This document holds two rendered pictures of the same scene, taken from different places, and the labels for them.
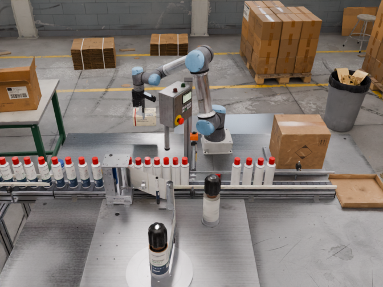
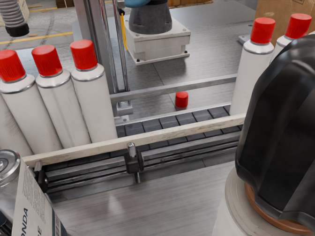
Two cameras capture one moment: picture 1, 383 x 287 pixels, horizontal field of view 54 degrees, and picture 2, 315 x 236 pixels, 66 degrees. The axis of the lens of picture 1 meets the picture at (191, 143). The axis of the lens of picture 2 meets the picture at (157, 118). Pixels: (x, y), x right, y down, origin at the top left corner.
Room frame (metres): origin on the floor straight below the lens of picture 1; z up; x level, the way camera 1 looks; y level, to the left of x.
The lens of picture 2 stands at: (1.33, 0.00, 1.23)
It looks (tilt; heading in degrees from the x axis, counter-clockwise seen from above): 41 degrees down; 348
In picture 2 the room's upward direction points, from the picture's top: 2 degrees counter-clockwise
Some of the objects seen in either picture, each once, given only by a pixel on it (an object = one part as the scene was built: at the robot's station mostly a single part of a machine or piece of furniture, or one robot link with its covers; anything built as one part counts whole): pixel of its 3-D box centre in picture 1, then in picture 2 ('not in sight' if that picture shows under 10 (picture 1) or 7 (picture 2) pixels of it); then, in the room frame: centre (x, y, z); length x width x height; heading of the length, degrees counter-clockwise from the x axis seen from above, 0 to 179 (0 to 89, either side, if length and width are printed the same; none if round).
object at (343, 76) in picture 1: (350, 85); not in sight; (3.92, -1.82, 0.50); 0.42 x 0.41 x 0.28; 95
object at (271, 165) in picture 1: (269, 172); not in sight; (1.69, -0.46, 0.98); 0.05 x 0.05 x 0.20
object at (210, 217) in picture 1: (211, 200); (271, 220); (1.40, -0.11, 1.03); 0.09 x 0.09 x 0.30
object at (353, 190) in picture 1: (360, 189); not in sight; (1.70, -1.02, 0.85); 0.30 x 0.26 x 0.04; 91
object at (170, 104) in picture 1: (176, 104); not in sight; (1.76, 0.09, 1.38); 0.17 x 0.10 x 0.19; 146
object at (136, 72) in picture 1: (138, 76); not in sight; (2.29, 0.36, 1.30); 0.09 x 0.08 x 0.11; 63
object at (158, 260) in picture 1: (158, 249); not in sight; (1.07, 0.14, 1.04); 0.09 x 0.09 x 0.29
